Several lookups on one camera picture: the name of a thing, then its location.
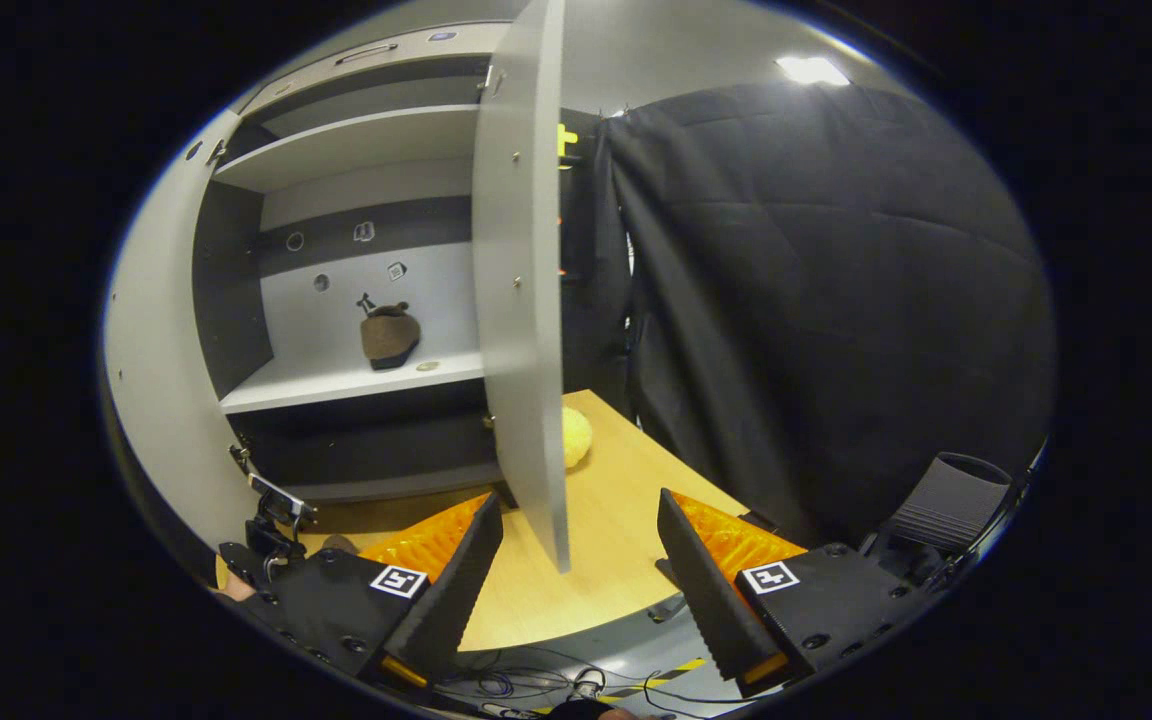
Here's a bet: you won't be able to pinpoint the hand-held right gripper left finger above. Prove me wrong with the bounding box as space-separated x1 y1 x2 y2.
266 492 505 691

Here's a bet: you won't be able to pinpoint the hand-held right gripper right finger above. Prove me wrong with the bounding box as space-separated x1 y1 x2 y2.
656 488 922 699

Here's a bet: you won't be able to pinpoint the white shoe cabinet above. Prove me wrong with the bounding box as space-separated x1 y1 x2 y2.
191 20 497 506

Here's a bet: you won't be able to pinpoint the yellow black hazard tape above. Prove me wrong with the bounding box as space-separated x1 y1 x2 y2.
531 655 709 716

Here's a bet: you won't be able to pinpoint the yellow plush toy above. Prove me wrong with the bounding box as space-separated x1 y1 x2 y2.
561 405 595 469

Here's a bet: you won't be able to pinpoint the black backdrop cloth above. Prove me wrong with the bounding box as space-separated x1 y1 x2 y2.
558 80 1055 549

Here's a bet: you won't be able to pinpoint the ceiling light panel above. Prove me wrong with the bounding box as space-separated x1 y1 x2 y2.
774 55 852 88

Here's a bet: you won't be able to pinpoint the tangled floor cables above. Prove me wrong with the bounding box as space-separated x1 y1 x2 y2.
433 645 707 719

